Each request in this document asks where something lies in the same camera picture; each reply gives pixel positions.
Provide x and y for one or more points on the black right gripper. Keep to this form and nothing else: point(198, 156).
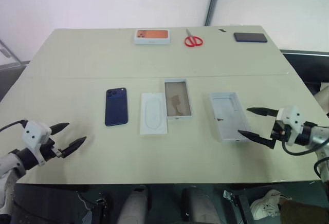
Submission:
point(280, 131)

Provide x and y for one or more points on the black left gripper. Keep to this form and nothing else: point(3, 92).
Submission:
point(50, 149)

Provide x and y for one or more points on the white phone box lid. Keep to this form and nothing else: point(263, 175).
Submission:
point(230, 116)

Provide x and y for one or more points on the blue smartphone with camera bump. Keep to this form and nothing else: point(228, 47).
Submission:
point(117, 111)

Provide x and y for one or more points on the white box tray brown insert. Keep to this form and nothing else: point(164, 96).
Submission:
point(178, 98)

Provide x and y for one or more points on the white cardboard insert tray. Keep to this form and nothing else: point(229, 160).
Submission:
point(153, 113)

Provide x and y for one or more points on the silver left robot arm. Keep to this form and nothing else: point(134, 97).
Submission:
point(15, 162)

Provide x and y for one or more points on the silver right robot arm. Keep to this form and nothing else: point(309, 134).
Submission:
point(313, 135)

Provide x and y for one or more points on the black smartphone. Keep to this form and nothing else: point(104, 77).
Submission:
point(250, 37)

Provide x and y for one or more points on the phone box with orange picture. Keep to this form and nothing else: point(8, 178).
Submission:
point(153, 35)

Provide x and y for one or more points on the black side table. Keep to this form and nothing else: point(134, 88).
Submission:
point(306, 64)

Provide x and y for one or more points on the silver metal table clamp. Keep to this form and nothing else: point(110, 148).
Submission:
point(228, 195)

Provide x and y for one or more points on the white sneaker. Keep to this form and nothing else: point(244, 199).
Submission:
point(267, 204)

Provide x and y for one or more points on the dark rounded grey-topped shape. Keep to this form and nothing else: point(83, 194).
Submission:
point(133, 206)

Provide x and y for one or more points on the brown trouser leg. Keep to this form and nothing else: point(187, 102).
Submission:
point(303, 212)

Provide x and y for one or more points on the small black scrap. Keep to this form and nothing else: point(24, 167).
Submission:
point(222, 30)

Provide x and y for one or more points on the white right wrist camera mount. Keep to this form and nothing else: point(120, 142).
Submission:
point(290, 114)

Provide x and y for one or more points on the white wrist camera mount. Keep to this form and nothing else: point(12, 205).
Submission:
point(34, 131)
point(290, 114)

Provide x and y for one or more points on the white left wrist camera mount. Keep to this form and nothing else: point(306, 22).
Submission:
point(34, 131)

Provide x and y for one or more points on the grey window frame post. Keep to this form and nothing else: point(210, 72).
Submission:
point(213, 0)

